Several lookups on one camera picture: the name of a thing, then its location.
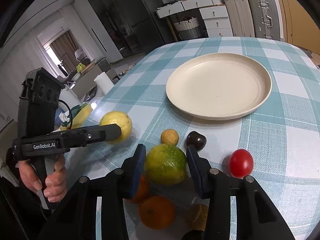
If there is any orange mandarin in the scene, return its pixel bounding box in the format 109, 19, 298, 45
138, 195, 176, 230
125, 175, 150, 204

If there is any dark purple plum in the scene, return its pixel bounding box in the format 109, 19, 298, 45
185, 131, 207, 151

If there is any red cherry tomato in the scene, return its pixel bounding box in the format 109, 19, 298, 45
228, 149, 254, 178

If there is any small tan longan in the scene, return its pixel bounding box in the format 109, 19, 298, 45
161, 129, 179, 146

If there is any person left hand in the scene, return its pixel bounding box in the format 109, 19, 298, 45
18, 154, 67, 203

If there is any yellow plastic bag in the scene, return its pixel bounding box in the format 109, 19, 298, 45
60, 103, 93, 131

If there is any white paper towel roll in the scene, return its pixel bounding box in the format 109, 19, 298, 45
94, 72, 114, 95

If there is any cream round plate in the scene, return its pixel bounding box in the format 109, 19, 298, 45
166, 53, 272, 121

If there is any teal checked tablecloth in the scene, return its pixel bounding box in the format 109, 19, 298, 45
65, 37, 319, 239

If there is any black refrigerator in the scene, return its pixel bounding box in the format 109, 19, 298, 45
113, 0, 174, 53

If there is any woven laundry basket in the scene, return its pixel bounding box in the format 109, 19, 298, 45
174, 17, 202, 40

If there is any white drawer desk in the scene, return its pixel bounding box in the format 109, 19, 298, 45
156, 0, 233, 37

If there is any beige ribbed suitcase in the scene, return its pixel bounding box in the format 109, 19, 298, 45
223, 0, 255, 37

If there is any silver aluminium suitcase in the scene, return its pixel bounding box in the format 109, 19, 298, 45
248, 0, 280, 41

